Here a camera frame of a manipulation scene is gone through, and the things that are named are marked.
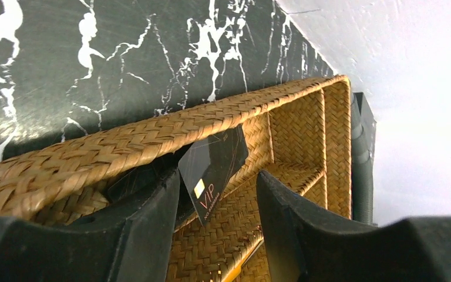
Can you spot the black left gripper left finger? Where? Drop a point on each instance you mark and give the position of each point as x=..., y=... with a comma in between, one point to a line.
x=127, y=241

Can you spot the black flat box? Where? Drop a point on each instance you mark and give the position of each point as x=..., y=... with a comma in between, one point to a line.
x=368, y=122

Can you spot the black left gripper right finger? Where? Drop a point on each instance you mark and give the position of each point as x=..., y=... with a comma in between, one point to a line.
x=305, y=242

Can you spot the woven wicker organizer tray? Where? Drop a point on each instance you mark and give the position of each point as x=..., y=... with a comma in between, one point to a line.
x=298, y=131

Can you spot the dark credit card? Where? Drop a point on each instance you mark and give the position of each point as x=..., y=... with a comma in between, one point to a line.
x=207, y=166

